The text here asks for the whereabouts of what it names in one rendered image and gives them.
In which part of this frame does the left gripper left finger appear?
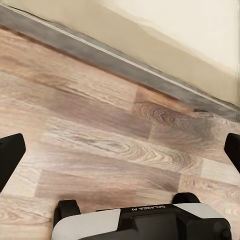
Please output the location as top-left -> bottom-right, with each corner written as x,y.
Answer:
0,133 -> 26,193

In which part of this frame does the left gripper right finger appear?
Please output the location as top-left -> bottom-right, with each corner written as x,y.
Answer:
224,133 -> 240,173

